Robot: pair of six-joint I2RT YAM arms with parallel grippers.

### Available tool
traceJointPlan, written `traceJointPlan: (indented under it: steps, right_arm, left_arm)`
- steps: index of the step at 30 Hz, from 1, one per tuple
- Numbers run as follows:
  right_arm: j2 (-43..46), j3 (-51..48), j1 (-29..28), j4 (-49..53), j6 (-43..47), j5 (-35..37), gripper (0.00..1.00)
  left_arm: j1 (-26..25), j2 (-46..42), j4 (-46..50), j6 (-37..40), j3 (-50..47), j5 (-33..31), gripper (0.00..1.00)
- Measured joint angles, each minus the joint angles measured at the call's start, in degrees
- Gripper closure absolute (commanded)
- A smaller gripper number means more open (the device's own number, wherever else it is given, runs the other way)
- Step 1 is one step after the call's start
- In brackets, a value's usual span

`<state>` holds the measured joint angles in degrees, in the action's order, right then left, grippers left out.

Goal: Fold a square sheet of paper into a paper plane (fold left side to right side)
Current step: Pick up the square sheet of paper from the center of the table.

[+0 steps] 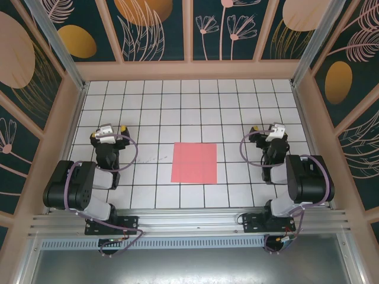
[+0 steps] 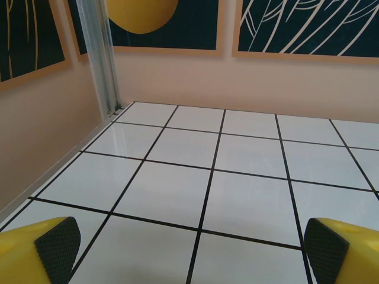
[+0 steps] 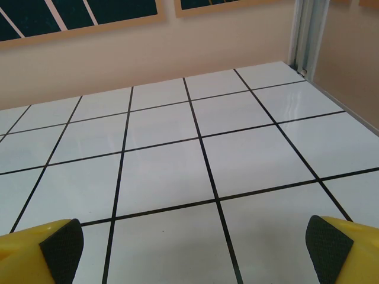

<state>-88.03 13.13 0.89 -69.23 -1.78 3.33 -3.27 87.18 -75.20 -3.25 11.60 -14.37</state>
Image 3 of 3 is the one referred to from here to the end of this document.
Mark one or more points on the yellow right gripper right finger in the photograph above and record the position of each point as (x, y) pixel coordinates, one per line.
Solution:
(349, 254)

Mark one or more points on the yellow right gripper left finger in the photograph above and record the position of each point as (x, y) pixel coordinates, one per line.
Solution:
(26, 254)

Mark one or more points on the aluminium table side rail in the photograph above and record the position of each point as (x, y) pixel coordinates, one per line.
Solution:
(349, 106)

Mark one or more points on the aluminium corner post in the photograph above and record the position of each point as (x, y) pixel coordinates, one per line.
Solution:
(308, 35)

